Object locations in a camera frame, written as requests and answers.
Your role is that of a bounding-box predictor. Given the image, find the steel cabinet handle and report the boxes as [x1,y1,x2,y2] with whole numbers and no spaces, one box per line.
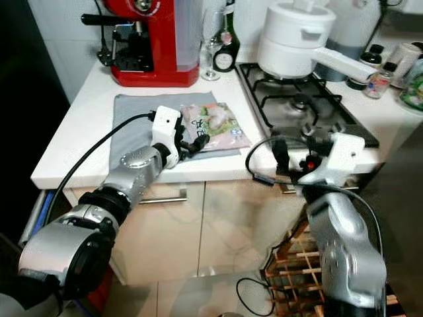
[139,188,187,204]

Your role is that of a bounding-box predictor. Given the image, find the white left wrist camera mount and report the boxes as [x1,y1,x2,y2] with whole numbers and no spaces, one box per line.
[151,106,182,166]

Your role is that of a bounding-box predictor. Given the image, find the pink frozen food packet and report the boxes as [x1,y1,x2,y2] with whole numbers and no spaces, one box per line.
[182,102,252,153]

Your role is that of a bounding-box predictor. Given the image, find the dark green liqueur bottle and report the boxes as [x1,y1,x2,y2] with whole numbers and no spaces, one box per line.
[213,7,241,73]

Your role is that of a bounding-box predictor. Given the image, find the wooden slatted rack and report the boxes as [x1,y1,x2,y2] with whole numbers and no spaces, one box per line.
[263,218,401,317]

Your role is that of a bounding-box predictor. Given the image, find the black floor cable loop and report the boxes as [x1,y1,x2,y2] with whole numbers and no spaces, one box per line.
[237,277,275,316]

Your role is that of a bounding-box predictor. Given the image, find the white mug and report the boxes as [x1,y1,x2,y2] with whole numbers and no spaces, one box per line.
[393,41,423,88]

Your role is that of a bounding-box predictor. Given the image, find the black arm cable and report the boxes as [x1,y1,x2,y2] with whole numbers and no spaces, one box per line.
[246,135,305,189]
[54,112,156,205]

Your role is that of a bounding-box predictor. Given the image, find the green packet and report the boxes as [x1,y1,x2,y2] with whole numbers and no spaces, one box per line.
[400,69,423,110]

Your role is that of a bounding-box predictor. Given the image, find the red coffee machine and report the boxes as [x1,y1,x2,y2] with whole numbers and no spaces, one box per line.
[81,0,202,88]

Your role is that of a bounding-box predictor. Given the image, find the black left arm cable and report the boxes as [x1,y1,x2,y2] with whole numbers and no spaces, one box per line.
[54,112,156,205]

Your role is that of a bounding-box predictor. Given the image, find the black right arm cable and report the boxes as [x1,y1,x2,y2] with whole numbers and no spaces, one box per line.
[246,135,305,189]

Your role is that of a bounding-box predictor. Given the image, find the small glass spice jar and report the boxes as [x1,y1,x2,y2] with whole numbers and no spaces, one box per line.
[365,61,397,100]

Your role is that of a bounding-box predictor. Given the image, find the blue box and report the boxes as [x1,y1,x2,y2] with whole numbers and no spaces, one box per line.
[19,188,60,248]

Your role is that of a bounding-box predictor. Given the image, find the white pot with handle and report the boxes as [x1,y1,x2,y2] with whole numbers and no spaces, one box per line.
[258,0,381,83]

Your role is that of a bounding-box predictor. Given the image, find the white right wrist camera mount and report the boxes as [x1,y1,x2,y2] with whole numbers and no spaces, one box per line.
[301,132,384,187]

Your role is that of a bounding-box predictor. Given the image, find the clear wine glass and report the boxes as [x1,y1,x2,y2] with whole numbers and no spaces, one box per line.
[200,36,222,81]

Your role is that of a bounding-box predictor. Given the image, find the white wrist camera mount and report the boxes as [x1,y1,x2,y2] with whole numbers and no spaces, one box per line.
[151,106,182,166]
[301,132,384,187]

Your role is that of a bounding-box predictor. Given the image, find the steel gas hob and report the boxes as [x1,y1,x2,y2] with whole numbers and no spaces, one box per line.
[238,61,381,149]

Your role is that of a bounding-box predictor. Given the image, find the grey cloth mat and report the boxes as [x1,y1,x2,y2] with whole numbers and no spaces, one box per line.
[111,92,242,174]

